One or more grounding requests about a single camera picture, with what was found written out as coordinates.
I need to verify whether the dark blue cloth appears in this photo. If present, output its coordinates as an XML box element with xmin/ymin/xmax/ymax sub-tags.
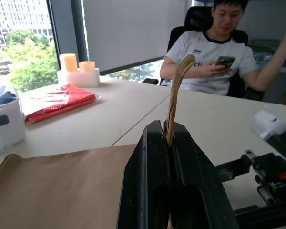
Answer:
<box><xmin>0</xmin><ymin>91</ymin><xmax>18</xmax><ymax>107</ymax></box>

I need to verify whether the grey roller blind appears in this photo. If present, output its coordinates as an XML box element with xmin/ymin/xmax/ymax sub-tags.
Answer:
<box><xmin>82</xmin><ymin>0</ymin><xmax>193</xmax><ymax>73</ymax></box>

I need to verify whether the dark smartphone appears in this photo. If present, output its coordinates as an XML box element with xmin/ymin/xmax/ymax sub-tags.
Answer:
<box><xmin>214</xmin><ymin>55</ymin><xmax>236</xmax><ymax>70</ymax></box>

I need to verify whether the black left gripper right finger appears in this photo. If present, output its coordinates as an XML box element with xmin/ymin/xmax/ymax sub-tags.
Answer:
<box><xmin>167</xmin><ymin>123</ymin><xmax>239</xmax><ymax>229</ymax></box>

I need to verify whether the white foam holder block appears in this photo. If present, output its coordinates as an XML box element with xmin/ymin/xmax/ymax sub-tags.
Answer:
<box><xmin>56</xmin><ymin>68</ymin><xmax>101</xmax><ymax>88</ymax></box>

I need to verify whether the man's right hand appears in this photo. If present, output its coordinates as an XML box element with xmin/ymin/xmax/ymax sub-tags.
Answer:
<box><xmin>202</xmin><ymin>60</ymin><xmax>232</xmax><ymax>77</ymax></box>

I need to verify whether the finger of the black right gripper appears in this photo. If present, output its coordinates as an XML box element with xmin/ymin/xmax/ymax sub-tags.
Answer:
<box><xmin>215</xmin><ymin>156</ymin><xmax>253</xmax><ymax>183</ymax></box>
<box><xmin>234</xmin><ymin>204</ymin><xmax>286</xmax><ymax>229</ymax></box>

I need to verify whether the black office chair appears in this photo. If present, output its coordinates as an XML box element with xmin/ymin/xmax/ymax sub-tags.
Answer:
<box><xmin>142</xmin><ymin>6</ymin><xmax>265</xmax><ymax>101</ymax></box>

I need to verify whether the man in white t-shirt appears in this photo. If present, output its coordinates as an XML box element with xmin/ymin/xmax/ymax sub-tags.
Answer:
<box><xmin>159</xmin><ymin>0</ymin><xmax>286</xmax><ymax>96</ymax></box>

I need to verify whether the red cloth in clear wrap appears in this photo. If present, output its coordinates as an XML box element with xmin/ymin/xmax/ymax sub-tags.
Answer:
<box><xmin>23</xmin><ymin>83</ymin><xmax>101</xmax><ymax>125</ymax></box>

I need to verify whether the white storage basket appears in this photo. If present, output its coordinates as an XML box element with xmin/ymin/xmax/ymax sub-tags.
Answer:
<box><xmin>0</xmin><ymin>75</ymin><xmax>27</xmax><ymax>154</ymax></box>

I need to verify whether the brown paper bag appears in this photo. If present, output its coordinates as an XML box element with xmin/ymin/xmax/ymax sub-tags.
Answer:
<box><xmin>0</xmin><ymin>54</ymin><xmax>196</xmax><ymax>229</ymax></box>

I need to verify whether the dark window frame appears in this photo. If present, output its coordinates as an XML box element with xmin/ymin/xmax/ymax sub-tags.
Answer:
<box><xmin>46</xmin><ymin>0</ymin><xmax>88</xmax><ymax>63</ymax></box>

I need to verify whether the short orange plastic cup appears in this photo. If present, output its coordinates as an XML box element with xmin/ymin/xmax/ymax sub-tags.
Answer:
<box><xmin>79</xmin><ymin>61</ymin><xmax>96</xmax><ymax>73</ymax></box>

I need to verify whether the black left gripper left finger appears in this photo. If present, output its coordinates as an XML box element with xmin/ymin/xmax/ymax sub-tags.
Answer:
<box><xmin>116</xmin><ymin>120</ymin><xmax>172</xmax><ymax>229</ymax></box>

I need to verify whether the tall orange plastic cup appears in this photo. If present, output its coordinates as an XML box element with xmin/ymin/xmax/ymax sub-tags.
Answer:
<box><xmin>59</xmin><ymin>53</ymin><xmax>78</xmax><ymax>73</ymax></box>

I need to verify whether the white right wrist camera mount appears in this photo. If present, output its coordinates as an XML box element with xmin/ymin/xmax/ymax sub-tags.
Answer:
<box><xmin>249</xmin><ymin>109</ymin><xmax>286</xmax><ymax>144</ymax></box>

